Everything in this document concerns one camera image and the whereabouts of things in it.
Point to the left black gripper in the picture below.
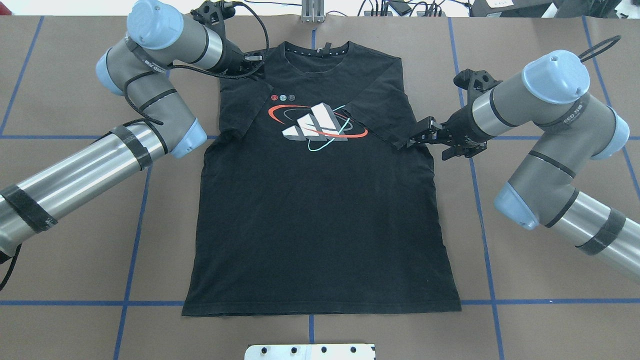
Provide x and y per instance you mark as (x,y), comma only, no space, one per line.
(231,56)

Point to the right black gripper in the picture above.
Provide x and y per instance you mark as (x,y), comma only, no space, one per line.
(459,124)

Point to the black graphic t-shirt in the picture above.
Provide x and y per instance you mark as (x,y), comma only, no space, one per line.
(312,198)

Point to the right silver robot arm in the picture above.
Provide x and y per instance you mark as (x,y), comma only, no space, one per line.
(552,93)

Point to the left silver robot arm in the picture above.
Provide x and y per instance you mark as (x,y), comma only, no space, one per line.
(158,38)

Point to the black power strip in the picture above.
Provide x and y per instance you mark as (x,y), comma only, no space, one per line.
(402,8)

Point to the brown paper table cover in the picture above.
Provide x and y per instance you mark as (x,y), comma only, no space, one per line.
(108,282)

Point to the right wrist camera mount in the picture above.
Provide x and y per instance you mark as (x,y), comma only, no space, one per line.
(475,83)

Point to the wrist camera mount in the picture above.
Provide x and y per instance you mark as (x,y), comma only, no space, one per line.
(212,12)
(475,83)

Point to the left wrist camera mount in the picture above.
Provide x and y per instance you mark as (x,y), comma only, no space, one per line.
(212,12)

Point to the aluminium frame post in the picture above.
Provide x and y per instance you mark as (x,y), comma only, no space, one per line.
(313,11)

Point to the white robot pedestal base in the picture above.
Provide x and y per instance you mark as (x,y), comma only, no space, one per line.
(331,351)

